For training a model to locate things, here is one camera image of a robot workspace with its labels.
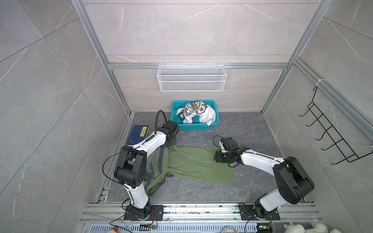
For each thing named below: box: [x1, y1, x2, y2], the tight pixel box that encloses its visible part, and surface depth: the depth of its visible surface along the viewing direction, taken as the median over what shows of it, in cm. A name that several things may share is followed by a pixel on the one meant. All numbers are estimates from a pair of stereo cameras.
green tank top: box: [146, 145, 237, 197], surface depth 89 cm
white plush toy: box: [283, 221, 343, 233], surface depth 65 cm
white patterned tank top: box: [176, 100, 217, 127], surface depth 109 cm
